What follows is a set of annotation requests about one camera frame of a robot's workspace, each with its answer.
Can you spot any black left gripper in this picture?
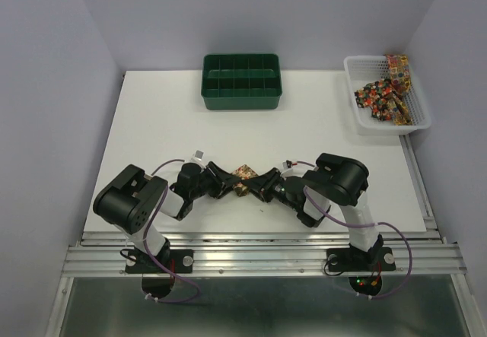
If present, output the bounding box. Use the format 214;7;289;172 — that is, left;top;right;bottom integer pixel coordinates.
189;161;240;200

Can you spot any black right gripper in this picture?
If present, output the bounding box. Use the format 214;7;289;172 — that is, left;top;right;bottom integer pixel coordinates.
240;168;299;211

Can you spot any paisley patterned tie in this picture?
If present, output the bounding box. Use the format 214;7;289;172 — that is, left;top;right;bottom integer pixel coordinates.
231;164;258;197

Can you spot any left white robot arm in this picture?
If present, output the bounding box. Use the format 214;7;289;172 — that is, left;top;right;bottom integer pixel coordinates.
93;161;240;275

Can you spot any green compartment organizer box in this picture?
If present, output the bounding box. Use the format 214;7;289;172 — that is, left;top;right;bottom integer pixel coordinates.
201;53;282;110

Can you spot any dark multicolour dotted tie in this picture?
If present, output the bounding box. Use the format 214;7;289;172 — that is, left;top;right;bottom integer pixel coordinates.
354;78;394;121

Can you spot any white perforated plastic basket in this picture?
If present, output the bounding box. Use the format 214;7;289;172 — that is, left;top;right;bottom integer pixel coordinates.
343;54;431;135

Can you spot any yellow patterned tie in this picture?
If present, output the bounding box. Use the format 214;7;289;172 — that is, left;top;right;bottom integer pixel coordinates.
385;55;412;126

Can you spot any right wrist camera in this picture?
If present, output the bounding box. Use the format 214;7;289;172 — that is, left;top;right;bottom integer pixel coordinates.
281;160;298;174

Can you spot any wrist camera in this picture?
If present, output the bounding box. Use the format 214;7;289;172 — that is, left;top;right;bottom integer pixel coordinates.
190;150;205;167
281;160;298;174

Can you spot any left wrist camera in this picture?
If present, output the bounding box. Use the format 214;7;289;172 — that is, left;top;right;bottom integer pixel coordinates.
190;150;205;167

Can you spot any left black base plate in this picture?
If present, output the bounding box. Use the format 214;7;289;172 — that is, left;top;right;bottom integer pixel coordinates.
119;248;194;275

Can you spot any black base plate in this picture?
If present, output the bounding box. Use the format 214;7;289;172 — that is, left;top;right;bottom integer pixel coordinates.
119;248;194;275
326;247;396;275

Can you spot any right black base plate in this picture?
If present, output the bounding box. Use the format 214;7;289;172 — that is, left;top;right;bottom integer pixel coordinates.
326;247;396;275

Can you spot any aluminium rail frame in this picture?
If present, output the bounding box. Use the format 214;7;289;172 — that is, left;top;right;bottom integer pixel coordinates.
62;135;466;278

